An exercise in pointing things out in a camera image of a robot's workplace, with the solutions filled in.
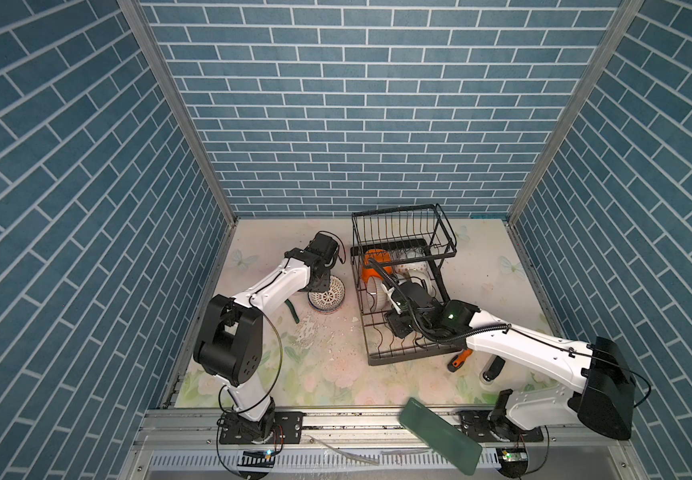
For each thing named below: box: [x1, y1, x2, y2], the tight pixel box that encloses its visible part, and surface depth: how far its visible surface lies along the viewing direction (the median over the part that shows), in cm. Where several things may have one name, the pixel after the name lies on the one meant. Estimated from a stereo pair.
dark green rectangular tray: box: [398, 397, 483, 476], surface depth 74 cm
